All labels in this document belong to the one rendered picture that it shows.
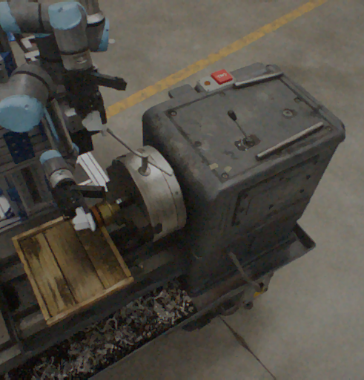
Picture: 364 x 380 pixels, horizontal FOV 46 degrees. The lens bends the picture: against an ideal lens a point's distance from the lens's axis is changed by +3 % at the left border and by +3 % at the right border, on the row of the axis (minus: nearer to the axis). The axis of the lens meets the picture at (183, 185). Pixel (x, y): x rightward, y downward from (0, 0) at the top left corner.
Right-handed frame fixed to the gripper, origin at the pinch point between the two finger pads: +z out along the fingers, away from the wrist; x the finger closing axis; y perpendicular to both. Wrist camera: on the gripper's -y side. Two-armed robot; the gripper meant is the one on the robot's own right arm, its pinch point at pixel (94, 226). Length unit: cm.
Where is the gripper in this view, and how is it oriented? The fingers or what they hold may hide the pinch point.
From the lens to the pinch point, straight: 141.1
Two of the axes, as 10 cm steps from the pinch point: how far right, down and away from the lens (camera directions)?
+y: -8.6, 3.8, -3.4
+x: 0.5, -6.0, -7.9
